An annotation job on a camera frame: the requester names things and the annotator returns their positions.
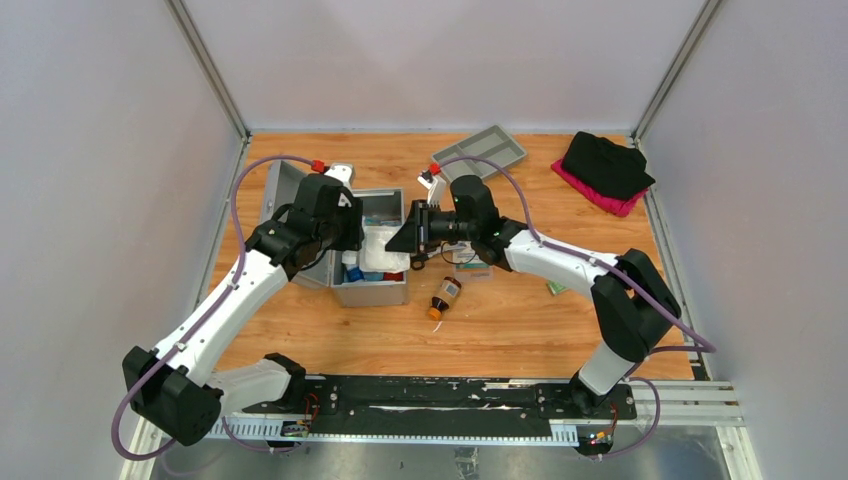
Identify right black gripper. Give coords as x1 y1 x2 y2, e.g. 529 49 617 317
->
385 200 478 254

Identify blue cotton pouch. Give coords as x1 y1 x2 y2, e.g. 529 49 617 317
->
362 213 403 227

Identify white gauze packet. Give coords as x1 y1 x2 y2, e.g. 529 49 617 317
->
359 226 411 273

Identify grey metal case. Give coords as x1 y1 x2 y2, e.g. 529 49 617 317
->
260 162 409 307

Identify red first aid pouch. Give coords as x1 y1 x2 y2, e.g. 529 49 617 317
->
383 272 406 282

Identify brown medicine bottle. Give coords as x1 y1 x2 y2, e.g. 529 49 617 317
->
426 276 462 322

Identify white medicine bottle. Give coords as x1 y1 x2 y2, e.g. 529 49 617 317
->
341 250 358 268

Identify blue white small bottle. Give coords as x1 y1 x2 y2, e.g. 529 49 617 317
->
345 266 364 283

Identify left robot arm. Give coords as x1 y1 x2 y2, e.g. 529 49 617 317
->
121 164 363 446

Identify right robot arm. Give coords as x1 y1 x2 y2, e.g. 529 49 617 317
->
385 175 681 418

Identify bandage strip box pack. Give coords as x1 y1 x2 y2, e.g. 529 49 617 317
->
441 242 494 283

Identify grey divider tray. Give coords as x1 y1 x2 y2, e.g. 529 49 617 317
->
431 125 527 181

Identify small green packet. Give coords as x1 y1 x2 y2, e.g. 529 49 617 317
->
546 281 568 296

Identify pink folded cloth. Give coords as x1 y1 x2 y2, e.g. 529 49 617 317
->
550 160 648 218

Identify black folded cloth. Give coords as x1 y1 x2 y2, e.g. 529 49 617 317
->
560 131 656 200

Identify black handled scissors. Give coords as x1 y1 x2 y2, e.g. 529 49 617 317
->
410 244 462 271

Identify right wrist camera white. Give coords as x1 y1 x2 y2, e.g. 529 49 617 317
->
417 170 448 207

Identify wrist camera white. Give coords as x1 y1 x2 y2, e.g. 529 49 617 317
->
324 163 355 189
417 170 448 207

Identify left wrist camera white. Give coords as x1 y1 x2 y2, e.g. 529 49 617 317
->
324 163 355 189

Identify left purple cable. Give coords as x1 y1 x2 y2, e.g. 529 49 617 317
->
110 155 327 462

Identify purple cable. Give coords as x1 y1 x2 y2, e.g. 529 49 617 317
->
427 156 718 460
110 155 327 462

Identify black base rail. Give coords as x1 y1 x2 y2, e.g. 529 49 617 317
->
243 375 637 440

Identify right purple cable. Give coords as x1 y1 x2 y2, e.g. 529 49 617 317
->
427 156 718 460

